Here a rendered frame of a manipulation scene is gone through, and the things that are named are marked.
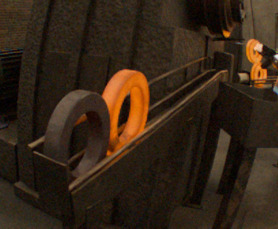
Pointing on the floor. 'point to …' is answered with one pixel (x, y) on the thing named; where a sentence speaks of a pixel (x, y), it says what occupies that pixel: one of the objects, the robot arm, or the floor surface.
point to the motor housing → (227, 166)
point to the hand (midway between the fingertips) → (254, 48)
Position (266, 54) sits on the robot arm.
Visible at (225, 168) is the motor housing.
